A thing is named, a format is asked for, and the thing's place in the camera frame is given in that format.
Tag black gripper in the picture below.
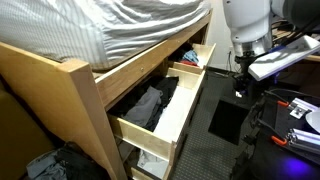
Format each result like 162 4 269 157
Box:
233 54 257 96

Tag large wooden drawer with clothes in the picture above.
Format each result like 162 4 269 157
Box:
108 66 208 168

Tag small wooden drawer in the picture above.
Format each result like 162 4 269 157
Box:
168 42 217 75

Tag low wooden drawer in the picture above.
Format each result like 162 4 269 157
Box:
116 139 175 180

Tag white flat panel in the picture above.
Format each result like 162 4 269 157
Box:
248 34 320 82

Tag orange clamp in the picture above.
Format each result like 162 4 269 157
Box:
277 100 290 109
270 134 288 147

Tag light blue cloth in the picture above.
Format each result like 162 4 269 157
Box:
181 49 200 64

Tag red cloth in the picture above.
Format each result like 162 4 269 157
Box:
181 59 200 67

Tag black garment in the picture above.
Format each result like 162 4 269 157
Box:
109 75 181 133

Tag grey garment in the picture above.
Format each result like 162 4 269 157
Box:
122 85 164 129

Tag mattress with striped sheet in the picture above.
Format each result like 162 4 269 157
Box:
0 0 212 71

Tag black floor clothes pile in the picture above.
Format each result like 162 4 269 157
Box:
54 143 112 180

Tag grey floor cloth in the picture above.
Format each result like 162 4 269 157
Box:
26 149 68 180

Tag brown furniture panel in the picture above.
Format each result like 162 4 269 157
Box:
0 88 57 180

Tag black cable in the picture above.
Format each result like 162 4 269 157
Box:
263 87 320 102

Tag wooden bed frame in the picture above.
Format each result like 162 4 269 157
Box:
0 8 214 180

